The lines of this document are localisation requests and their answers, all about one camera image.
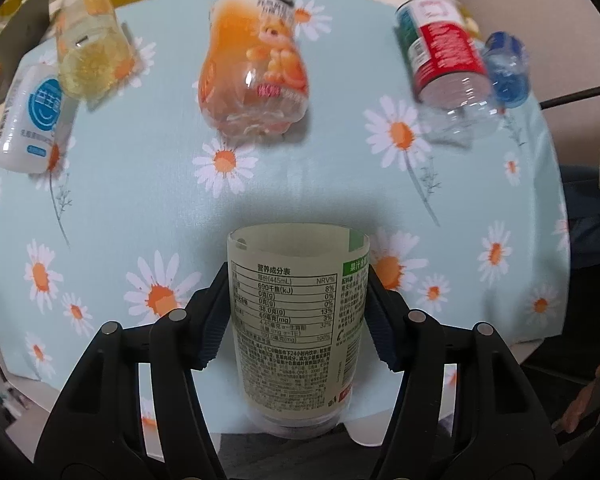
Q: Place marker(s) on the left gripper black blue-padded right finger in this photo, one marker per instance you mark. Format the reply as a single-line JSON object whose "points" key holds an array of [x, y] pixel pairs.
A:
{"points": [[465, 409]]}

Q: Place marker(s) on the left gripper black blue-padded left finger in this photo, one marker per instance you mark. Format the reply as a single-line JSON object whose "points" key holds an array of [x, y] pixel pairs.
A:
{"points": [[130, 409]]}

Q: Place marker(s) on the clear cup pale green label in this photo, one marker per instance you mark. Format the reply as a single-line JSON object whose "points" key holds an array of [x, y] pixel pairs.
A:
{"points": [[297, 294]]}

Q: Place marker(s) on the white bottle cup blue logo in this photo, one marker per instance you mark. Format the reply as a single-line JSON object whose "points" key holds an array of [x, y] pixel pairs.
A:
{"points": [[37, 118]]}

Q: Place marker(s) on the red green label bottle cup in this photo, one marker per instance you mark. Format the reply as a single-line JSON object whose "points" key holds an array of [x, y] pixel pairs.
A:
{"points": [[447, 72]]}

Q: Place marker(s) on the small blue plastic cup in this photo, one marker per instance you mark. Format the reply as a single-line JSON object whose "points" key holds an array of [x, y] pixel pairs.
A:
{"points": [[507, 64]]}

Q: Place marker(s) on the clear cup orange yellow label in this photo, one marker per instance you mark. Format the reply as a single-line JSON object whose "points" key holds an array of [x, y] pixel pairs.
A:
{"points": [[94, 55]]}

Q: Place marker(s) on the orange cartoon label bottle cup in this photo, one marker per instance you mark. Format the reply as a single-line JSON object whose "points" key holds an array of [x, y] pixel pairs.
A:
{"points": [[253, 79]]}

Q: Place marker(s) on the person's hand at edge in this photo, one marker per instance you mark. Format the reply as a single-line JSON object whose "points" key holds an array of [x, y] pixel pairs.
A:
{"points": [[586, 402]]}

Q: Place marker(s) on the daisy print light blue cloth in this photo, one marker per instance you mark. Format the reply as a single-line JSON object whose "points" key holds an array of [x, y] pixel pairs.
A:
{"points": [[134, 216]]}

